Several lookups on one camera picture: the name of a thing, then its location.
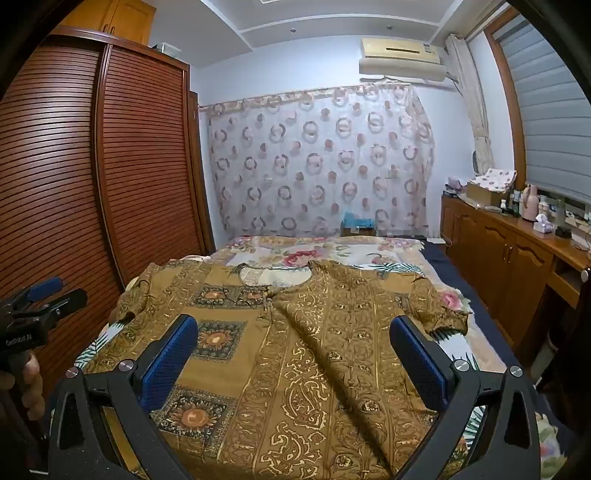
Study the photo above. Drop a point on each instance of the white box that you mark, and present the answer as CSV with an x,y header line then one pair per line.
x,y
164,47

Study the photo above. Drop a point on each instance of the wooden sideboard cabinet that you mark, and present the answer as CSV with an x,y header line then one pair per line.
x,y
498,249

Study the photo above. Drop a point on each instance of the floral blanket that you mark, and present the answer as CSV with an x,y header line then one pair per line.
x,y
323,251

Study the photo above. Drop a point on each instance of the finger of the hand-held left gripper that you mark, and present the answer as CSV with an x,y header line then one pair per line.
x,y
69,299
44,288

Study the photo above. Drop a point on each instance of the beige wall air conditioner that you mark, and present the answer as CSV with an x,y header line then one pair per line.
x,y
401,57

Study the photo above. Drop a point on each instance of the cardboard box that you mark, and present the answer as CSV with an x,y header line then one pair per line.
x,y
482,194

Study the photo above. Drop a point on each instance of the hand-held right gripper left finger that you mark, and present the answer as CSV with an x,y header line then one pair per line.
x,y
168,364

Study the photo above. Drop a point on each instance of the white floral cloth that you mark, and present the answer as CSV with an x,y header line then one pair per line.
x,y
497,179

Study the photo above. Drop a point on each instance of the wooden overhead cabinet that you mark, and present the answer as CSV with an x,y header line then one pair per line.
x,y
120,18

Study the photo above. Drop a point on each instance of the grey window blind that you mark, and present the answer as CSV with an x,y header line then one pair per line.
x,y
549,115

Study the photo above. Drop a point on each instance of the person's left hand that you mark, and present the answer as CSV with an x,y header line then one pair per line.
x,y
28,381

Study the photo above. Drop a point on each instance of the green bottle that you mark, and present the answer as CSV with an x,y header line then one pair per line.
x,y
559,212

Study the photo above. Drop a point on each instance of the navy bed sheet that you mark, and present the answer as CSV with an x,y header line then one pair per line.
x,y
480,314

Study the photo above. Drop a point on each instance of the beige tied curtain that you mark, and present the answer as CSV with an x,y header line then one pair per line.
x,y
473,101

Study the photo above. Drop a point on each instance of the purple bag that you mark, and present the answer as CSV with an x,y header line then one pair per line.
x,y
456,185

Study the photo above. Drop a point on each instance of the small black box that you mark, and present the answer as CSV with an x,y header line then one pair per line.
x,y
563,232

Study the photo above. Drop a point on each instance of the blue cloth bundle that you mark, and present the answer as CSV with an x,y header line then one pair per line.
x,y
358,221

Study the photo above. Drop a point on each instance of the pink thermos jug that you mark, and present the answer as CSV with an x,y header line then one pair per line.
x,y
530,203

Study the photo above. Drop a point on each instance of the brown louvered wardrobe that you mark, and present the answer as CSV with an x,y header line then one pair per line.
x,y
138,161

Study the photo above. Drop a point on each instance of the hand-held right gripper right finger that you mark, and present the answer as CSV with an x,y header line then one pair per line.
x,y
418,364

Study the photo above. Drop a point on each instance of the golden brown patterned shirt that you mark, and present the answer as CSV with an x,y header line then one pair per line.
x,y
300,369

